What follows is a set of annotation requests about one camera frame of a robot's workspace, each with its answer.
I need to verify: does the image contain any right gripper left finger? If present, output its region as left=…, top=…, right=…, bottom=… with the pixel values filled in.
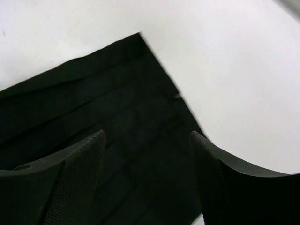
left=0, top=131, right=106, bottom=225

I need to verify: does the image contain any black pleated skirt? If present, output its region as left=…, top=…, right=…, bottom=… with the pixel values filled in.
left=0, top=34, right=202, bottom=225

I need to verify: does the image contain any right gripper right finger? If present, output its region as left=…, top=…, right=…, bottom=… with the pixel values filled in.
left=190, top=131, right=300, bottom=225

